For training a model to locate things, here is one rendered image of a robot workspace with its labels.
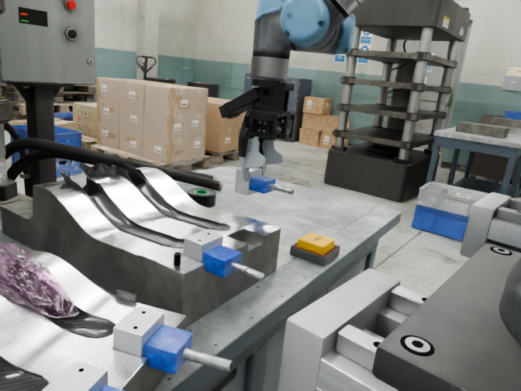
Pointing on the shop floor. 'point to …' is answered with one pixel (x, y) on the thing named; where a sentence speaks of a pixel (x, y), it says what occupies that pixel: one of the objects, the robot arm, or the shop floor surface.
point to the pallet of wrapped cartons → (152, 122)
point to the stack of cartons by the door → (319, 123)
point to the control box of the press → (45, 65)
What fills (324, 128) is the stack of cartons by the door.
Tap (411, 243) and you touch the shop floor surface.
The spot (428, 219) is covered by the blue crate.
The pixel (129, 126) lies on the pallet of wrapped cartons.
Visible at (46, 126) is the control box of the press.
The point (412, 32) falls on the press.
